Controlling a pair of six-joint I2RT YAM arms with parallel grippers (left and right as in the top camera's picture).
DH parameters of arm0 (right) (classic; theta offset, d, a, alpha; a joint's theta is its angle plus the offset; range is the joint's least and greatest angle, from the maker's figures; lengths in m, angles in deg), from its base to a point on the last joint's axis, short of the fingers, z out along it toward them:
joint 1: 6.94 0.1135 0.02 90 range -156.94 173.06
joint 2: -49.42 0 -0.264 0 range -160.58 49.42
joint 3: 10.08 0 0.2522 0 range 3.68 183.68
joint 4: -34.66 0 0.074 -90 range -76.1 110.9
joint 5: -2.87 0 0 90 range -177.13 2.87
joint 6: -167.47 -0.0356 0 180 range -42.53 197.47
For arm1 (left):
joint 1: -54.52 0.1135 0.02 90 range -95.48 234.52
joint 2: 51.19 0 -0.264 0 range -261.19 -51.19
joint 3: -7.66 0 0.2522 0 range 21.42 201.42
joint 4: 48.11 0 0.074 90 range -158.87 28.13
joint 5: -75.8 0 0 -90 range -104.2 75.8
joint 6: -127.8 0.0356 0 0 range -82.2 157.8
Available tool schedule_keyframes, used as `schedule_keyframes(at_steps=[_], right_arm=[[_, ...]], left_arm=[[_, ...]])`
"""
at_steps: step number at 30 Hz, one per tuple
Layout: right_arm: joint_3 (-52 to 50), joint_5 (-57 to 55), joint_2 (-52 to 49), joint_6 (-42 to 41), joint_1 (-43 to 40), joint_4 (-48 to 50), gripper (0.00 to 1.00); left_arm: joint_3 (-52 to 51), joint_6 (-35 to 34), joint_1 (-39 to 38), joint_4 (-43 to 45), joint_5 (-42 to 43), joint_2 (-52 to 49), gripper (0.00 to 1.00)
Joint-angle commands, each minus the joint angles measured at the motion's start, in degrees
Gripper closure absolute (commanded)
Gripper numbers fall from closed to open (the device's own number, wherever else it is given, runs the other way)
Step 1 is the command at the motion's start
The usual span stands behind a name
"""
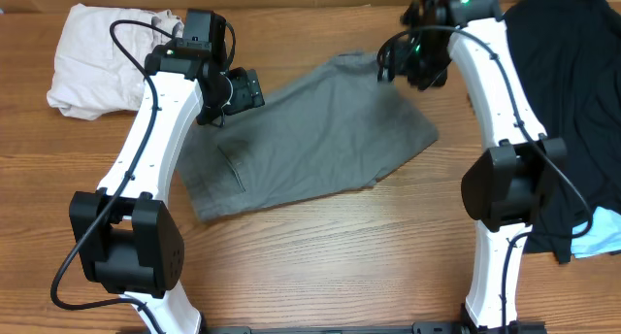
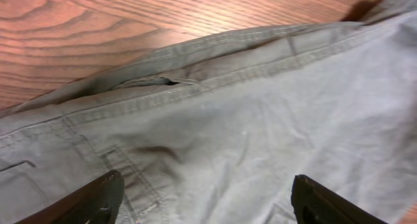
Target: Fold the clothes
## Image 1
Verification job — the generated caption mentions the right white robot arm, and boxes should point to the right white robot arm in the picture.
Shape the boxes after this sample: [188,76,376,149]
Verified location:
[376,0,567,333]

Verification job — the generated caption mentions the black t-shirt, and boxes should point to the black t-shirt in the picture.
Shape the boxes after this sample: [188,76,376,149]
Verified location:
[505,0,620,264]

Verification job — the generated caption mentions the light blue garment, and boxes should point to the light blue garment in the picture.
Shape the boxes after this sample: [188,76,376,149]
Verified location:
[571,207,621,258]

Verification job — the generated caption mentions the grey shorts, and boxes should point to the grey shorts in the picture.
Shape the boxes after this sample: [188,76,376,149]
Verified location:
[177,52,439,221]

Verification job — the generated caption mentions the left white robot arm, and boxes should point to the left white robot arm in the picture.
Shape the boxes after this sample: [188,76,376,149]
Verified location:
[69,38,264,333]

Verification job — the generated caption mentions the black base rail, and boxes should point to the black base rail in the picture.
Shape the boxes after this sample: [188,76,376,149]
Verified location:
[199,321,547,334]

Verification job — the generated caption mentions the folded beige shorts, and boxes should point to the folded beige shorts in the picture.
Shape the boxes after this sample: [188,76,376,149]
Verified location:
[47,4,183,120]

